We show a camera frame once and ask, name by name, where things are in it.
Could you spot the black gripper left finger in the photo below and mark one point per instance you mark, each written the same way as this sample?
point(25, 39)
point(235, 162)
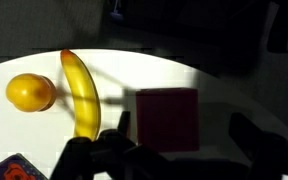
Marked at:
point(110, 160)

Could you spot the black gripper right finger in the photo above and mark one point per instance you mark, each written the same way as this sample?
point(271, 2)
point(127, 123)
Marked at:
point(270, 156)

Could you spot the pink toy block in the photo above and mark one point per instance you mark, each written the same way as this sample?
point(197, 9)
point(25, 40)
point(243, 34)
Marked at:
point(167, 120)

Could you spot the yellow toy banana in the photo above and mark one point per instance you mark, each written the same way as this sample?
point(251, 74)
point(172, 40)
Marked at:
point(84, 96)

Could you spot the yellow toy lemon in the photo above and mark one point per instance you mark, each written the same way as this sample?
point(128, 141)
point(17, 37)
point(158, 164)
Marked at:
point(29, 92)

